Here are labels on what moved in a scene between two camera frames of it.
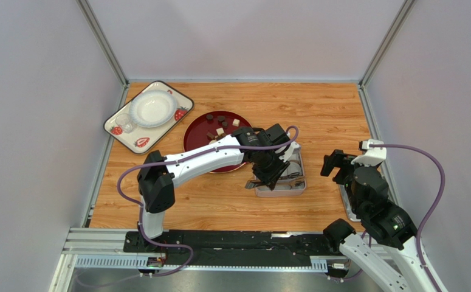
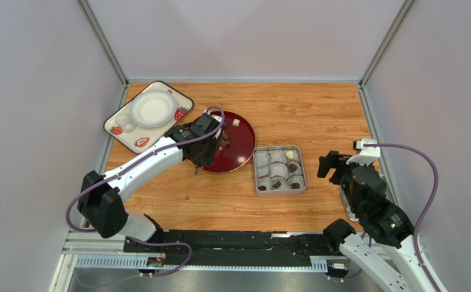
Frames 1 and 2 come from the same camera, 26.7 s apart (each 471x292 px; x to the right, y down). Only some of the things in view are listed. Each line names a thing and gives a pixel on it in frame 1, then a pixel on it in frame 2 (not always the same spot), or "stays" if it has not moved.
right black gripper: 338,168 stays
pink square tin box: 292,182 stays
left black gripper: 271,178 to 208,159
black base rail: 230,248 stays
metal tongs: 296,181 to 198,168
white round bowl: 152,108 stays
